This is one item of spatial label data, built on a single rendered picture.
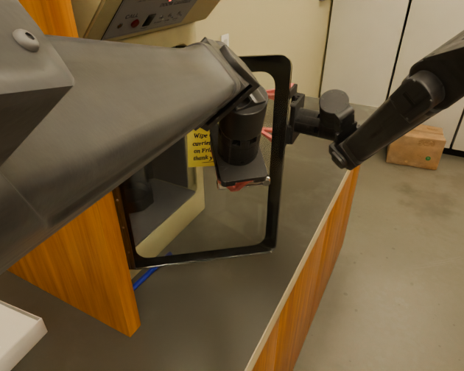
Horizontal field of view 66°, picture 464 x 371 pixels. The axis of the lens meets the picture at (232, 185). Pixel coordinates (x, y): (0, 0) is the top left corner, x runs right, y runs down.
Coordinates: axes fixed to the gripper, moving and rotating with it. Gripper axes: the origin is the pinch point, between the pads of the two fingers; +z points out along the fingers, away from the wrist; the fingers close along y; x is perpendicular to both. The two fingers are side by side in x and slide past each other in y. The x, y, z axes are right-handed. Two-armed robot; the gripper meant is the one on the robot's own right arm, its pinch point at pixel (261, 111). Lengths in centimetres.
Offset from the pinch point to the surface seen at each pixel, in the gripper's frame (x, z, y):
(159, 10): 24.5, 6.9, 27.1
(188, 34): 9.1, 12.6, 18.7
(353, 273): -69, -31, -129
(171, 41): 14.6, 12.7, 19.0
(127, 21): 30.8, 7.7, 27.1
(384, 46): -264, -2, -66
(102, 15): 36.2, 6.6, 29.2
